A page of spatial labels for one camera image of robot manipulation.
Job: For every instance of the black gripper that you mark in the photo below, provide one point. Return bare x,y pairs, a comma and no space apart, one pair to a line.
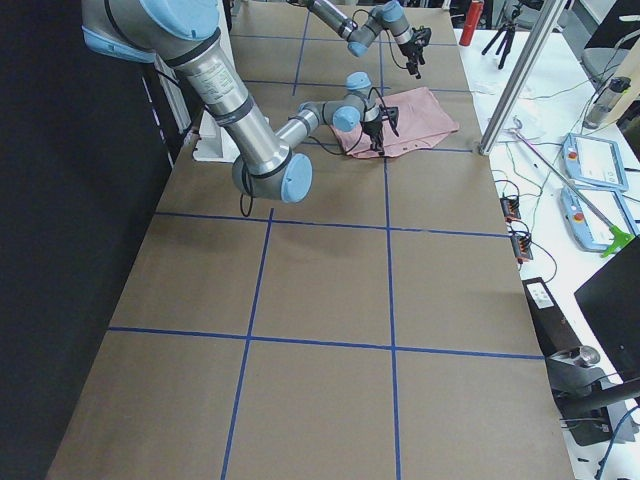
372,129
408,50

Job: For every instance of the pink Snoopy t-shirt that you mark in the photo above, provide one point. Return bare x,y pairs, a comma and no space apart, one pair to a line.
422,123

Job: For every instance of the red cylinder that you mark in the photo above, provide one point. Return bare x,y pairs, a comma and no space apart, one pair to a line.
472,19

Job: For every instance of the upper black orange connector block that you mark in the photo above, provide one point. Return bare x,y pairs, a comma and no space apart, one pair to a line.
510,206

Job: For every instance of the black orange connector block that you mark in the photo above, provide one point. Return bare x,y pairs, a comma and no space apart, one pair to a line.
521,245
510,206

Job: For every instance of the lower black orange connector block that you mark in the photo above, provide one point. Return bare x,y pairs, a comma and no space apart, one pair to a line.
521,245

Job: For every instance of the clear water bottle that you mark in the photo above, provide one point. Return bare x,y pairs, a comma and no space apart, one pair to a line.
605,102

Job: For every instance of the far blue teach pendant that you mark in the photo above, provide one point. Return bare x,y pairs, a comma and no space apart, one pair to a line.
594,161

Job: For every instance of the blue teach pendant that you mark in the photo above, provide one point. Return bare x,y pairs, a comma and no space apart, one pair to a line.
594,161
590,232

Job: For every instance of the near blue teach pendant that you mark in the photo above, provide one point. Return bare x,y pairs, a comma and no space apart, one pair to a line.
590,232

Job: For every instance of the metal reacher grabber tool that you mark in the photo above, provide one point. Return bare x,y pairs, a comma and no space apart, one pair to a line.
619,238

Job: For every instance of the long black box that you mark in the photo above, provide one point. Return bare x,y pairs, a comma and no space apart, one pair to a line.
553,331

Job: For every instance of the black monitor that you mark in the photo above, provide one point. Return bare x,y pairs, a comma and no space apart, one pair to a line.
609,302

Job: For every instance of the black camera tripod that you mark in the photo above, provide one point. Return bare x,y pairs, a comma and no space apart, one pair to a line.
505,34

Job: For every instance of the aluminium frame post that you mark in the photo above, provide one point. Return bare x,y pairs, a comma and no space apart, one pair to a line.
533,47

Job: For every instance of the black clamp mount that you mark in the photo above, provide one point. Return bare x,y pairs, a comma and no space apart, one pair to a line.
591,405

